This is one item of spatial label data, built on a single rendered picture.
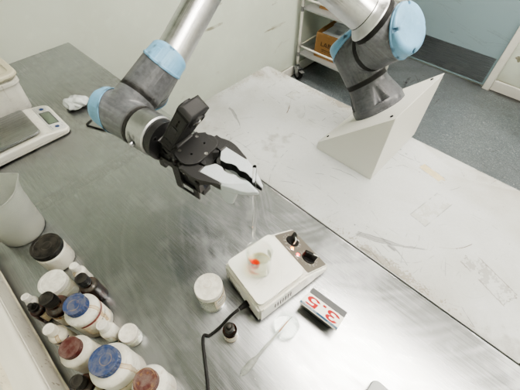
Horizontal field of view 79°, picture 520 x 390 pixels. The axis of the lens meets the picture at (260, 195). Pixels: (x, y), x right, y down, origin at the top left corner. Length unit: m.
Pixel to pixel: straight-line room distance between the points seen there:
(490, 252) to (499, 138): 2.09
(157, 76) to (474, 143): 2.52
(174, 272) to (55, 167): 0.54
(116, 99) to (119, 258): 0.40
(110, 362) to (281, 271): 0.34
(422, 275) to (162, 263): 0.62
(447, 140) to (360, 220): 1.96
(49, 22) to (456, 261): 1.76
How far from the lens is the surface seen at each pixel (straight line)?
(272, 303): 0.68
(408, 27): 0.88
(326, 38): 2.86
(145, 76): 0.63
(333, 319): 0.73
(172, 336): 0.75
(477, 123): 3.07
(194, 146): 0.51
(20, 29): 1.77
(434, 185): 1.05
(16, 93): 1.40
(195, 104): 0.47
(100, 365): 0.64
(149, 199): 0.94
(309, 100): 1.24
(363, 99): 0.99
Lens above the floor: 1.60
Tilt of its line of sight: 52 degrees down
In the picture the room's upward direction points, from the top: straight up
